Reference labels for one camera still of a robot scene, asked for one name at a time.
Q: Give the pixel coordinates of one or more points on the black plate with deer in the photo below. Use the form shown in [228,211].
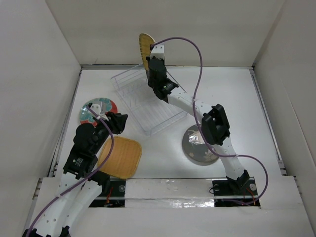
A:
[195,149]

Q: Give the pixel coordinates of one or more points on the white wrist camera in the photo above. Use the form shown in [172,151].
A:
[98,110]
[157,52]

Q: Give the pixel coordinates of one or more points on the dark rimmed cream plate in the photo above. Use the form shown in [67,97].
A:
[148,77]

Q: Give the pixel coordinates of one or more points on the yellow fan-shaped bamboo plate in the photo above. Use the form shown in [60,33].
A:
[145,42]

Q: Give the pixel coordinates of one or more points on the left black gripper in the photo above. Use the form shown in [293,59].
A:
[116,121]

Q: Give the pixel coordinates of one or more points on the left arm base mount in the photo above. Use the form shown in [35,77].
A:
[112,198]

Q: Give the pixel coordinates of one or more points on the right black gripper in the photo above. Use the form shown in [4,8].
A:
[163,62]

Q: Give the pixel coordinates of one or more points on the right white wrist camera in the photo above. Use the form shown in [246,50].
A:
[157,52]

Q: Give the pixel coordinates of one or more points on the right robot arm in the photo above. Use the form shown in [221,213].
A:
[212,122]

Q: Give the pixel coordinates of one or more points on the white wire dish rack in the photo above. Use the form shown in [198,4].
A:
[149,113]

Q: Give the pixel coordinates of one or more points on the square woven bamboo tray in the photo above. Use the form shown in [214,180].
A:
[124,158]

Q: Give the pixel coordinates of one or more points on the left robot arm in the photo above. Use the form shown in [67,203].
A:
[81,182]

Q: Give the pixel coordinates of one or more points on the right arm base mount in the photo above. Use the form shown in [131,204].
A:
[232,193]

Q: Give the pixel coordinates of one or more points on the colourful red teal plate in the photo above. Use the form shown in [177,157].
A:
[86,117]

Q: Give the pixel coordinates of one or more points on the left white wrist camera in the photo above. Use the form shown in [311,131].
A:
[98,110]

